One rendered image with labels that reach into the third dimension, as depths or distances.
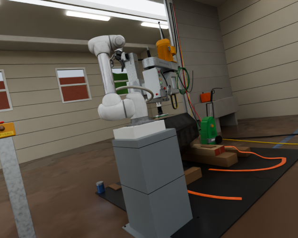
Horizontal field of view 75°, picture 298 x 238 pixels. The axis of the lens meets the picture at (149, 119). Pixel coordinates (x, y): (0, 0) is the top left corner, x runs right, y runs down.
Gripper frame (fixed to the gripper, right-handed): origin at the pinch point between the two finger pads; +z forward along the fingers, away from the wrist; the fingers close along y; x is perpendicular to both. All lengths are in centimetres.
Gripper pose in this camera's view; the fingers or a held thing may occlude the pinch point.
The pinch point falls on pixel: (117, 68)
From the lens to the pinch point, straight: 227.0
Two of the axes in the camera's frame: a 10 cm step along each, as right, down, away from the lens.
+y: 7.0, 2.0, 6.8
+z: 0.1, 9.6, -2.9
